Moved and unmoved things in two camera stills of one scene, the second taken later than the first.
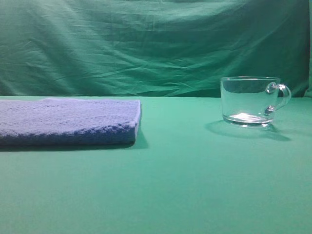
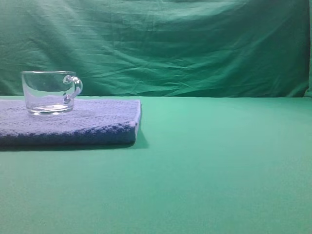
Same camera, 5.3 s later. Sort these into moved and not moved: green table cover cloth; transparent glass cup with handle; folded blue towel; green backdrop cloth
Moved: transparent glass cup with handle
Not moved: folded blue towel; green backdrop cloth; green table cover cloth
